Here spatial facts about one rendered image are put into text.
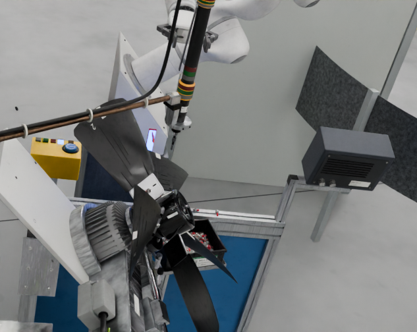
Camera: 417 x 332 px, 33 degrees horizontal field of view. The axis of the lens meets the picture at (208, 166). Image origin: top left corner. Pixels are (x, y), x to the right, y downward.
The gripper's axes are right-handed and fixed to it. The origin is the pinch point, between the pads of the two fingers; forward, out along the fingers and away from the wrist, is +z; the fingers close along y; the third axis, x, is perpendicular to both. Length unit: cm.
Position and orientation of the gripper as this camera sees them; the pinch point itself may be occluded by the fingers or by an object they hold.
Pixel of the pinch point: (190, 43)
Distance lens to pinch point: 185.4
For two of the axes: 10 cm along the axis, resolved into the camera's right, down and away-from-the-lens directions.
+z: 1.3, 5.8, -8.0
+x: 2.2, -8.1, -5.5
